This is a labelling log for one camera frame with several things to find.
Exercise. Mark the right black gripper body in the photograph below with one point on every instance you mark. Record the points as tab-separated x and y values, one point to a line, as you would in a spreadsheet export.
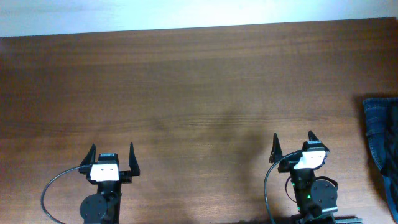
288	164

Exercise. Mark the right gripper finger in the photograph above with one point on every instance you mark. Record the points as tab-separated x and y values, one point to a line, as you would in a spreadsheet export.
312	136
276	151

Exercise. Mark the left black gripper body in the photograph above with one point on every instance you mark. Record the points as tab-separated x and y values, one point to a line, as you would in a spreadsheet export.
125	177

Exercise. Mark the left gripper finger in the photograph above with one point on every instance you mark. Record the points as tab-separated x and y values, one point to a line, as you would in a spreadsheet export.
133	164
90	157

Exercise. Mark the blue denim jeans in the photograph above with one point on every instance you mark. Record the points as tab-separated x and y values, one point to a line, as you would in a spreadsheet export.
381	133

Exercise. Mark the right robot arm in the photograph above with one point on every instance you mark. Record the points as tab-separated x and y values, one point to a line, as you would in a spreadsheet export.
315	196

